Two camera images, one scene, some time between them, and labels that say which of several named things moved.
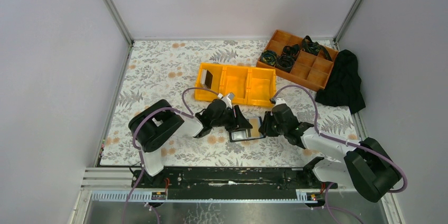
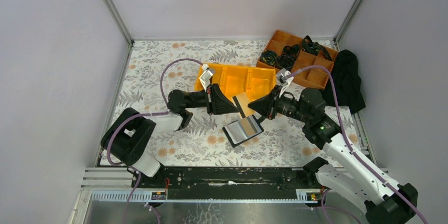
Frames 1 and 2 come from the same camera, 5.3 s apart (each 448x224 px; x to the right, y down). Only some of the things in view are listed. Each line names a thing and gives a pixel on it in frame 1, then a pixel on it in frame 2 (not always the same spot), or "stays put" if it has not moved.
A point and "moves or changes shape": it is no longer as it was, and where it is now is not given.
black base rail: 232,184 stays put
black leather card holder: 238,135 moves or changes shape
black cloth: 343,87 stays put
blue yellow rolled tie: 269,57 stays put
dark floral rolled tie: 285,62 stays put
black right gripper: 269,127 to 275,100
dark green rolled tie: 314,47 stays put
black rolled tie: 290,50 stays put
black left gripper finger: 239,121 to 217,102
